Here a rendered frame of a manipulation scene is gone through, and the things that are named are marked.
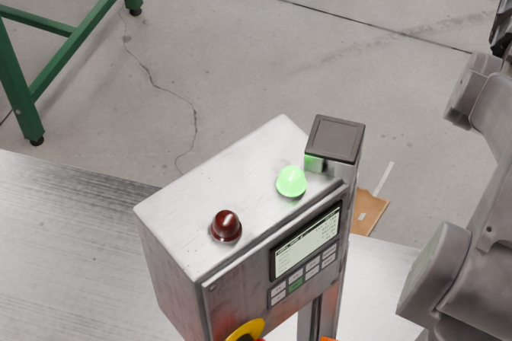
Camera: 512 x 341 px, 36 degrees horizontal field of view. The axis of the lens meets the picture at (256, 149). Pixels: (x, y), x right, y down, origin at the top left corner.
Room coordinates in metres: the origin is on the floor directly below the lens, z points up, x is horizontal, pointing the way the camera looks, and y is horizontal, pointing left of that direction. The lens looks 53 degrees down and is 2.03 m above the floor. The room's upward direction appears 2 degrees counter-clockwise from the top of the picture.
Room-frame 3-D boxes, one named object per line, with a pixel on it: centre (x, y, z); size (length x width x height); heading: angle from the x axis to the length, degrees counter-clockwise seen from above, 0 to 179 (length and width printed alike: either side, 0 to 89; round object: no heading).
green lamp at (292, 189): (0.38, -0.03, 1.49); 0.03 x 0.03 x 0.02
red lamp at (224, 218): (0.34, 0.03, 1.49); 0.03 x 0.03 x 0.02
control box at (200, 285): (0.38, 0.01, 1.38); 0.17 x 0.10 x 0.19; 127
